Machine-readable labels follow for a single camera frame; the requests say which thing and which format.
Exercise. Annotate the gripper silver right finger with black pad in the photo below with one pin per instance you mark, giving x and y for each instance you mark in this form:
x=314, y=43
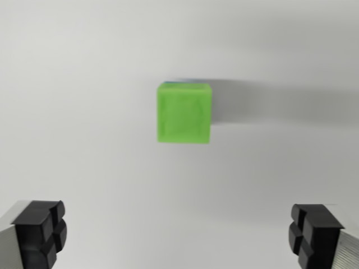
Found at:
x=319, y=235

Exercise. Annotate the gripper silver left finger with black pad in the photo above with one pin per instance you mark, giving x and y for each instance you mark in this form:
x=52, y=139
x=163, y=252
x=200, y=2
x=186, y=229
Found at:
x=33, y=235

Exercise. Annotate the green cube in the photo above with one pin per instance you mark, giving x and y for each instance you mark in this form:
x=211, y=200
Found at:
x=183, y=115

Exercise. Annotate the blue cube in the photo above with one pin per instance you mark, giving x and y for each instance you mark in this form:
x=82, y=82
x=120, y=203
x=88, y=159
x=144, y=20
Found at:
x=185, y=81

